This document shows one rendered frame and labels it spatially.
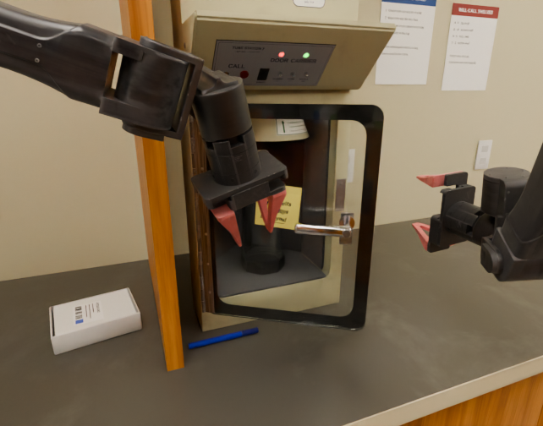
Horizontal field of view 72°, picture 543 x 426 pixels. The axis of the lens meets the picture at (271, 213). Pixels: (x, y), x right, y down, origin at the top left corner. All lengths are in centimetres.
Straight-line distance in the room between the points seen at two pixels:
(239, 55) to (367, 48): 21
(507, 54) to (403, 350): 124
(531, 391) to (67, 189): 118
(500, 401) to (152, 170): 79
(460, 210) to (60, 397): 71
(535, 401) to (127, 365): 84
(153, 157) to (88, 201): 58
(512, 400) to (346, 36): 77
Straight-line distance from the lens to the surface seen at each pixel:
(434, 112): 151
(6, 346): 92
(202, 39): 58
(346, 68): 70
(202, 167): 66
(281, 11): 72
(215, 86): 39
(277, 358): 74
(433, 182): 69
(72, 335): 83
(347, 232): 59
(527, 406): 104
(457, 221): 68
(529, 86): 185
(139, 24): 58
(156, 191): 59
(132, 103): 37
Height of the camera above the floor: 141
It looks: 19 degrees down
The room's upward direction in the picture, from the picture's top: straight up
